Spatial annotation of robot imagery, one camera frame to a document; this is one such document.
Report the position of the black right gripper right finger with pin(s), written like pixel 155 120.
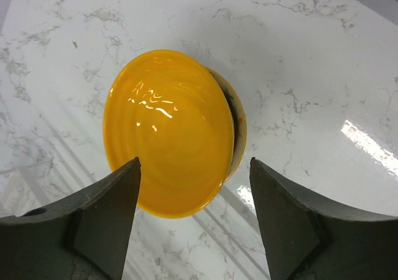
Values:
pixel 309 236

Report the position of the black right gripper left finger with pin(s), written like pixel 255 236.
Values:
pixel 82 236

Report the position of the cream bowl with bird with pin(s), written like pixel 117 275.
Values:
pixel 239 120

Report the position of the orange yellow bowl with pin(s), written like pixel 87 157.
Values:
pixel 167 110

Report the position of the white wire dish rack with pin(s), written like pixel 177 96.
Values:
pixel 38 169

